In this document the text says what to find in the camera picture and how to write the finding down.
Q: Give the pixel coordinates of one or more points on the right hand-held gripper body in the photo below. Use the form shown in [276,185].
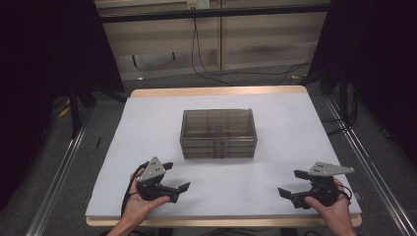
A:
[323,190]

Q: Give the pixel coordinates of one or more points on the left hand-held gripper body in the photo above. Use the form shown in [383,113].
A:
[151,172]

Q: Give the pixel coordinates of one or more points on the translucent brown drawer box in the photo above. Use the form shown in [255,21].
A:
[218,132]

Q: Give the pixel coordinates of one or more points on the person's right hand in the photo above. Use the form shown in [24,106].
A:
[336,213]

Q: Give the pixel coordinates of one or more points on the person's left hand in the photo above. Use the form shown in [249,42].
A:
[137,208]

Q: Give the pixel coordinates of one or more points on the white table mat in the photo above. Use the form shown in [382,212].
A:
[278,144]

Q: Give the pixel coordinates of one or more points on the yellow floor tape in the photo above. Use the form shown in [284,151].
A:
[64,112]

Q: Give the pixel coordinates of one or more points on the black curtain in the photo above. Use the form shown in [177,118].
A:
[42,65]
[383,59]

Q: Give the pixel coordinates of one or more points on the black horizontal bar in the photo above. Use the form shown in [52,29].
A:
[213,13]

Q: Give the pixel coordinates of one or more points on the metal floor rail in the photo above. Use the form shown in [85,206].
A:
[62,177]
[370,170]

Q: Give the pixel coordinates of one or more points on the black stand post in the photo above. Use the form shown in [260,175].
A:
[74,111]

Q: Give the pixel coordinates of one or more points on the white wall outlet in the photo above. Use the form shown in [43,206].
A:
[198,4]

